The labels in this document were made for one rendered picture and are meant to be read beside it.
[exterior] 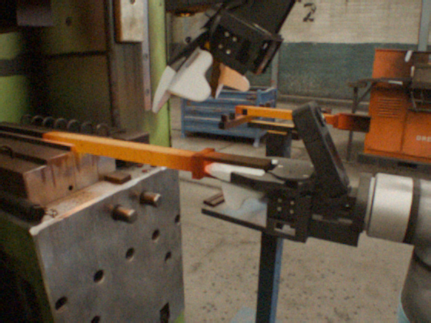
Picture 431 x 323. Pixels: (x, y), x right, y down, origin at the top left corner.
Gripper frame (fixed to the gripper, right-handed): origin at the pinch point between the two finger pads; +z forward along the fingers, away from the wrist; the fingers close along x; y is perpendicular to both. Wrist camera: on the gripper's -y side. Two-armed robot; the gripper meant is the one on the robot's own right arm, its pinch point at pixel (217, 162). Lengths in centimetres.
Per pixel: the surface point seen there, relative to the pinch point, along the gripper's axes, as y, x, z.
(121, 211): 12.2, 0.2, 19.7
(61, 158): 1.8, -5.0, 27.6
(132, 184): 9.4, 5.9, 21.8
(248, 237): 101, 138, 51
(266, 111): 2, 54, 12
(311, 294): 101, 100, 0
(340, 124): 3, 53, -9
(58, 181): 5.7, -6.2, 27.7
